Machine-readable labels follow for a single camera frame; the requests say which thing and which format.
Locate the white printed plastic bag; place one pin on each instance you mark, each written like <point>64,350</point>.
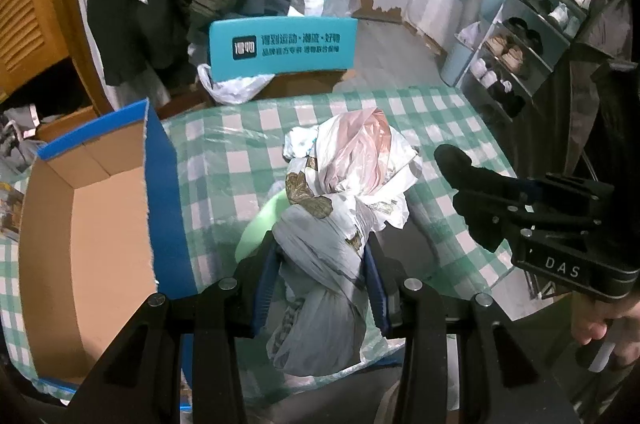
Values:
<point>320,244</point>

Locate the pink plastic bag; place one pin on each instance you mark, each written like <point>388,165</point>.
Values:
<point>360,144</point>

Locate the grey storage bag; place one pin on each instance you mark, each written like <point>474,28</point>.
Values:
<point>15,139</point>

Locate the teal box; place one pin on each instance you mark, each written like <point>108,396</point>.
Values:
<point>220,54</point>

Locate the green checked tablecloth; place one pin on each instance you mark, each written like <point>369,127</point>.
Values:
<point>450,114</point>

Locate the light green cloth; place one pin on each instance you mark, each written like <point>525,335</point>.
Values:
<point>255,224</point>

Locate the light blue bin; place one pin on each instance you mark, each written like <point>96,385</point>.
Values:
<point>457,64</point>

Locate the clear shoe rack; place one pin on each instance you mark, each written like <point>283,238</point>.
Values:
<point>535,16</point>

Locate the cardboard box with blue edge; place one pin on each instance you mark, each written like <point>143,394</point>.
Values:
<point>100,254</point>

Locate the group of shoes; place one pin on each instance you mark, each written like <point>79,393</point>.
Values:
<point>505,49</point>

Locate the dark coat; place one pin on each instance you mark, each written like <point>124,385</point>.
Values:
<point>565,104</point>

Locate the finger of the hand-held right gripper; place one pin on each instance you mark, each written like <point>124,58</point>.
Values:
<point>480,224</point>
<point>460,164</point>

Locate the louvred wooden wardrobe door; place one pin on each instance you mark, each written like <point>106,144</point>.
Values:
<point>30,29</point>

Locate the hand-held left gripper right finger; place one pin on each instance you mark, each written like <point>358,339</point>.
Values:
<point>376,294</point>

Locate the brown cardboard box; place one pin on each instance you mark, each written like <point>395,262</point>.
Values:
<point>305,84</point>

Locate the person's right hand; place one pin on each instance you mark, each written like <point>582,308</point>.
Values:
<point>590,324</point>

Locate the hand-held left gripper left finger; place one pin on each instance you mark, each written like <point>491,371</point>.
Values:
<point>262,284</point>

